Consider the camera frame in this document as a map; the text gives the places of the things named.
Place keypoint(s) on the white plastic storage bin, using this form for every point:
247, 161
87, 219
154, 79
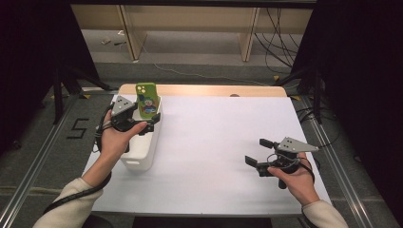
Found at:
142, 152

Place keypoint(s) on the white table cover sheet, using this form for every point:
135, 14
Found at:
221, 142

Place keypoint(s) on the aluminium floor rail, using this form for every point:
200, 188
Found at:
343, 177
30, 180

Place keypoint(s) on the green cartoon phone case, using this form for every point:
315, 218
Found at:
146, 99

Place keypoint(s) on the black tripod stand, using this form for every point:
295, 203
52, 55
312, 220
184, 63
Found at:
317, 95
57, 95

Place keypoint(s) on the beige wooden desk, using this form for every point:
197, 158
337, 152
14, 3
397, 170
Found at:
190, 19

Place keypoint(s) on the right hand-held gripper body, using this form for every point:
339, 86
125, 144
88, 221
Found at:
291, 145

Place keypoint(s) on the small white scrap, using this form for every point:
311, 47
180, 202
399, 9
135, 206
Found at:
106, 41

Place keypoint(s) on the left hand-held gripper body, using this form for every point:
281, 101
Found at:
122, 107

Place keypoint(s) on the black curtain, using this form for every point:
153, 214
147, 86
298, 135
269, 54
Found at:
364, 79
31, 63

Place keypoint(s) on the person's left hand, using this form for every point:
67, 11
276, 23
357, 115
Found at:
114, 142

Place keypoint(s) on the person's right hand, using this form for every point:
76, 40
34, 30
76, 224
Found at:
297, 186

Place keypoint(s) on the small black pen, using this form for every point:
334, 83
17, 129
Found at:
119, 43

